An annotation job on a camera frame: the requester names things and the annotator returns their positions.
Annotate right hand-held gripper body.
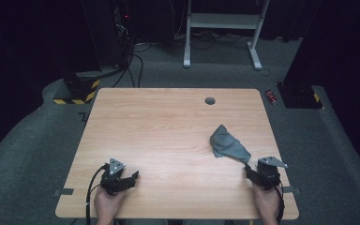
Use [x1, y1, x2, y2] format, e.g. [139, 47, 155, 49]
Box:
[256, 156, 289, 190]

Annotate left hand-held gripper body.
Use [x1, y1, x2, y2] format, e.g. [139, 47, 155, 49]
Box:
[100, 157, 129, 197]

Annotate grey cloth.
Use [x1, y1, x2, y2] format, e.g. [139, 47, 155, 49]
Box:
[209, 124, 252, 165]

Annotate person's right hand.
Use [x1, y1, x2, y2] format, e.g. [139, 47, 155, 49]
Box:
[252, 183, 282, 223]

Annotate person's left hand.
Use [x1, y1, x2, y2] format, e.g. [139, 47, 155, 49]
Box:
[93, 187, 126, 221]

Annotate grey tape strip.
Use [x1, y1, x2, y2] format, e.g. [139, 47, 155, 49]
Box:
[281, 186, 301, 195]
[53, 187, 75, 197]

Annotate small red object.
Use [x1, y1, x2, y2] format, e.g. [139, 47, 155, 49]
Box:
[264, 89, 278, 106]

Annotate yellow black striped stand base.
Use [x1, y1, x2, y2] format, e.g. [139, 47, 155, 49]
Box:
[53, 69, 101, 106]

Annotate black equipment tower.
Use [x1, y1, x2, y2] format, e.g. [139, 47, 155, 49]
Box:
[113, 0, 136, 68]

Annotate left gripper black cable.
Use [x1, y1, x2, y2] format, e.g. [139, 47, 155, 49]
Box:
[85, 164, 107, 225]

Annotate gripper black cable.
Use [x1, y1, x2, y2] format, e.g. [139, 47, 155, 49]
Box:
[275, 182, 286, 224]
[85, 164, 107, 225]

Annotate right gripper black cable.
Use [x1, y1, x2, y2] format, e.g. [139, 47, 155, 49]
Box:
[275, 182, 286, 224]

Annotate black floor cables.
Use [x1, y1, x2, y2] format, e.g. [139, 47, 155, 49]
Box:
[112, 41, 153, 89]

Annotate white metal stand frame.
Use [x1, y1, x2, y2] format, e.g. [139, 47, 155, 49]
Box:
[182, 0, 271, 71]

